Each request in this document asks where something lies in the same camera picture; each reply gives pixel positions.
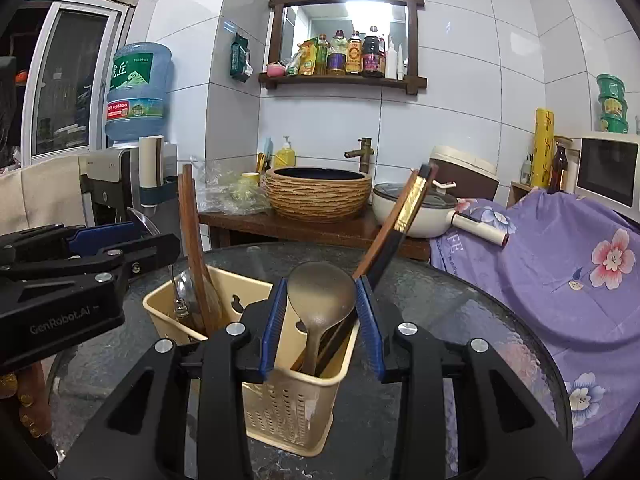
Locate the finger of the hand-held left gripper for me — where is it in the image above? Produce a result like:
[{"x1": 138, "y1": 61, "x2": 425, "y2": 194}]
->
[
  {"x1": 0, "y1": 220, "x2": 152, "y2": 264},
  {"x1": 0, "y1": 233, "x2": 182, "y2": 307}
]

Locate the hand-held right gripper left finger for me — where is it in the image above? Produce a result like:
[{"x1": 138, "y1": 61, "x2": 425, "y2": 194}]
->
[{"x1": 59, "y1": 276, "x2": 289, "y2": 480}]

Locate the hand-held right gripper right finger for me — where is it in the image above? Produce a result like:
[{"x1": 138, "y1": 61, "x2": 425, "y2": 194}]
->
[{"x1": 353, "y1": 275, "x2": 586, "y2": 480}]

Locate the brown wooden chopstick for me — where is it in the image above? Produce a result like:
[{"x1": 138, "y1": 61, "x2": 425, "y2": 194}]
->
[
  {"x1": 292, "y1": 169, "x2": 421, "y2": 373},
  {"x1": 191, "y1": 172, "x2": 221, "y2": 336}
]

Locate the large metal spoon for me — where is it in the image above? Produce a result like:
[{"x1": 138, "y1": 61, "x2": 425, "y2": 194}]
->
[{"x1": 287, "y1": 261, "x2": 357, "y2": 377}]

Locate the slim metal spoon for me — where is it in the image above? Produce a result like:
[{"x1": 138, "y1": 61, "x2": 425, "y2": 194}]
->
[{"x1": 170, "y1": 265, "x2": 206, "y2": 323}]

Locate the black chopstick with gold band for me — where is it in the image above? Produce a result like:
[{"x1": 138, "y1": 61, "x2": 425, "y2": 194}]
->
[
  {"x1": 320, "y1": 165, "x2": 441, "y2": 376},
  {"x1": 315, "y1": 162, "x2": 441, "y2": 376}
]

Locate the beige plastic utensil holder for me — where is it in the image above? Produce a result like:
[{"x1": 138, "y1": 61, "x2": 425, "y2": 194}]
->
[{"x1": 142, "y1": 265, "x2": 361, "y2": 458}]

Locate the person's left hand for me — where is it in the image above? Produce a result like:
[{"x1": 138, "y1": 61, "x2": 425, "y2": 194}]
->
[{"x1": 0, "y1": 362, "x2": 53, "y2": 441}]

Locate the white water dispenser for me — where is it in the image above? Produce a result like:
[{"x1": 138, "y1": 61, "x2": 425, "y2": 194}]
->
[{"x1": 80, "y1": 145, "x2": 178, "y2": 241}]

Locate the beige cloth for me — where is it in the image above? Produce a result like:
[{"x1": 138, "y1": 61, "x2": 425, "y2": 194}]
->
[{"x1": 0, "y1": 155, "x2": 88, "y2": 236}]

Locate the white cup dispenser tube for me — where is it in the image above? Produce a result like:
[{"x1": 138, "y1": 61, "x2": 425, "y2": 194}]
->
[{"x1": 139, "y1": 135, "x2": 178, "y2": 208}]

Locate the clear plastic bag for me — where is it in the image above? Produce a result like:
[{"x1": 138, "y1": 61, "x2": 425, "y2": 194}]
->
[{"x1": 190, "y1": 157, "x2": 271, "y2": 216}]

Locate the wooden counter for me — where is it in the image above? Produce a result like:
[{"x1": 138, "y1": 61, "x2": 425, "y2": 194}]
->
[{"x1": 197, "y1": 207, "x2": 433, "y2": 261}]

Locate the cream frying pan with lid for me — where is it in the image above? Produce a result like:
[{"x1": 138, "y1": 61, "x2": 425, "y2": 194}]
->
[{"x1": 372, "y1": 182, "x2": 511, "y2": 248}]

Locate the woven-pattern basin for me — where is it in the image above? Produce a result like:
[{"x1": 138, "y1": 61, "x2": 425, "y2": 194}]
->
[{"x1": 264, "y1": 166, "x2": 373, "y2": 223}]

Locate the blue water jug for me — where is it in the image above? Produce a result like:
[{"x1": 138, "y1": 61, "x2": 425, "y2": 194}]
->
[{"x1": 104, "y1": 42, "x2": 173, "y2": 148}]

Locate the white framed window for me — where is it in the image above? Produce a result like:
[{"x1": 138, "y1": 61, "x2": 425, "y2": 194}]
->
[{"x1": 22, "y1": 0, "x2": 136, "y2": 166}]

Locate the yellow dish soap bottle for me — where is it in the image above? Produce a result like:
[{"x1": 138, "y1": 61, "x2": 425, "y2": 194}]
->
[{"x1": 274, "y1": 136, "x2": 297, "y2": 170}]

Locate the brass faucet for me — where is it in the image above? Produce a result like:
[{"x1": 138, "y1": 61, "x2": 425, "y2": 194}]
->
[{"x1": 344, "y1": 136, "x2": 375, "y2": 176}]

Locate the white and brown rice cooker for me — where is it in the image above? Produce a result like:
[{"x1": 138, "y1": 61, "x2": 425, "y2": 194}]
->
[{"x1": 429, "y1": 146, "x2": 501, "y2": 201}]

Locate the purple floral cloth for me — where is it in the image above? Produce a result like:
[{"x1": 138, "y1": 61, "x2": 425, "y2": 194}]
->
[{"x1": 430, "y1": 187, "x2": 640, "y2": 476}]

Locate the green packet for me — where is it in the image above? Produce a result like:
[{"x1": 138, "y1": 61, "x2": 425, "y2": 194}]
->
[{"x1": 230, "y1": 32, "x2": 253, "y2": 83}]

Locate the wooden framed mirror shelf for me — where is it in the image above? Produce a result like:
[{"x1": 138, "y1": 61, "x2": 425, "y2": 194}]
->
[{"x1": 257, "y1": 0, "x2": 428, "y2": 96}]

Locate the yellow seasoning packet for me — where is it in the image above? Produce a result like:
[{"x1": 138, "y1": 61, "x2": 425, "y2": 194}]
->
[{"x1": 299, "y1": 40, "x2": 318, "y2": 76}]

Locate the brown glass bottle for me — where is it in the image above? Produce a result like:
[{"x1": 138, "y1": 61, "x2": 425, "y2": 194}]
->
[{"x1": 547, "y1": 142, "x2": 571, "y2": 195}]

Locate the yellow wrap roll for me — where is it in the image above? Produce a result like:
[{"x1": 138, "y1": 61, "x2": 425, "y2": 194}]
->
[{"x1": 531, "y1": 108, "x2": 556, "y2": 190}]

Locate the small yellow oil bottle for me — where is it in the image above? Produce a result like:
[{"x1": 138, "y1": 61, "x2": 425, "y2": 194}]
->
[{"x1": 315, "y1": 35, "x2": 331, "y2": 76}]

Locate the large yellow oil bottle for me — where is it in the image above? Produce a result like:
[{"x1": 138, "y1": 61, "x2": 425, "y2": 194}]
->
[{"x1": 328, "y1": 30, "x2": 348, "y2": 76}]

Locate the dark soy sauce bottle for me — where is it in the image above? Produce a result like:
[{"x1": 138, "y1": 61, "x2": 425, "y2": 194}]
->
[{"x1": 361, "y1": 26, "x2": 386, "y2": 78}]

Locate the red label sauce bottle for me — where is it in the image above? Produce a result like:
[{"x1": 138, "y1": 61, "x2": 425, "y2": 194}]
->
[{"x1": 346, "y1": 31, "x2": 363, "y2": 75}]

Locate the white microwave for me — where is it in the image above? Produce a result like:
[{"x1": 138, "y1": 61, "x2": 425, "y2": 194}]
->
[{"x1": 572, "y1": 131, "x2": 640, "y2": 221}]

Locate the green noodle cup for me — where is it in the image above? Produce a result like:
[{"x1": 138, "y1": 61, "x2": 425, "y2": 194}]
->
[
  {"x1": 600, "y1": 114, "x2": 630, "y2": 135},
  {"x1": 596, "y1": 74, "x2": 626, "y2": 98},
  {"x1": 598, "y1": 95, "x2": 628, "y2": 117}
]

